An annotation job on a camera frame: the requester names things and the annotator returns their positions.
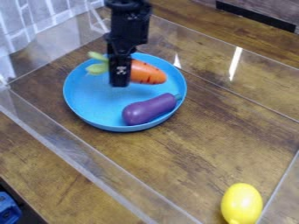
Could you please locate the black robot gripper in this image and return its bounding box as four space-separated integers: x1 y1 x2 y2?
104 0 152 88

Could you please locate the orange toy carrot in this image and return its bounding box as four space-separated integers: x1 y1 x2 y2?
85 52 166 85

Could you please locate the blue plastic plate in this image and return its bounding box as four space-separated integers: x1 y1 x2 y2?
62 52 186 132

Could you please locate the purple toy eggplant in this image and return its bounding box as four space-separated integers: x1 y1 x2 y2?
121 93 182 125

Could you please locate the white checkered curtain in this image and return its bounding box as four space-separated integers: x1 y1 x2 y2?
0 0 104 56

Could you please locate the clear acrylic barrier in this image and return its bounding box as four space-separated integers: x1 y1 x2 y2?
0 3 299 224

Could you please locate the yellow toy lemon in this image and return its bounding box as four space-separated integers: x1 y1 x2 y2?
220 183 263 224

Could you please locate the blue object at corner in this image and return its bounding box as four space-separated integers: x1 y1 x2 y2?
0 192 22 224

